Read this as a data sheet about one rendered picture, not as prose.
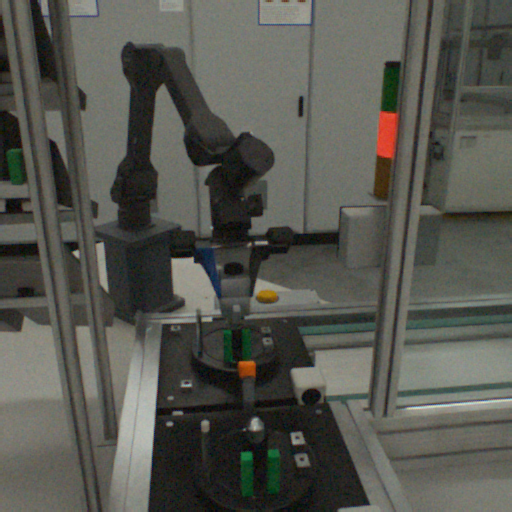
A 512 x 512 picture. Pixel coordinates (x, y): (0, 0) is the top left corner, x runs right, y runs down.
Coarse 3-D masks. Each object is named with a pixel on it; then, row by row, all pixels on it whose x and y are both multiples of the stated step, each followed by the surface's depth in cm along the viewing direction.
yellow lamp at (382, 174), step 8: (376, 160) 63; (384, 160) 61; (376, 168) 63; (384, 168) 62; (376, 176) 63; (384, 176) 62; (376, 184) 63; (384, 184) 62; (376, 192) 64; (384, 192) 62
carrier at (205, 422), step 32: (160, 416) 70; (192, 416) 70; (224, 416) 70; (256, 416) 70; (288, 416) 70; (320, 416) 70; (160, 448) 64; (192, 448) 64; (224, 448) 62; (256, 448) 57; (288, 448) 62; (320, 448) 64; (160, 480) 60; (192, 480) 60; (224, 480) 57; (256, 480) 57; (288, 480) 57; (320, 480) 60; (352, 480) 60
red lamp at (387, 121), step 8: (384, 120) 60; (392, 120) 59; (384, 128) 60; (392, 128) 60; (384, 136) 61; (392, 136) 60; (384, 144) 61; (392, 144) 60; (384, 152) 61; (392, 152) 60
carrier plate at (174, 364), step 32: (224, 320) 94; (256, 320) 95; (288, 320) 95; (160, 352) 85; (288, 352) 85; (160, 384) 77; (192, 384) 77; (224, 384) 77; (256, 384) 77; (288, 384) 77
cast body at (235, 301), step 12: (228, 264) 79; (240, 264) 79; (228, 276) 77; (240, 276) 77; (228, 288) 77; (240, 288) 77; (228, 300) 77; (240, 300) 77; (228, 312) 77; (240, 312) 75
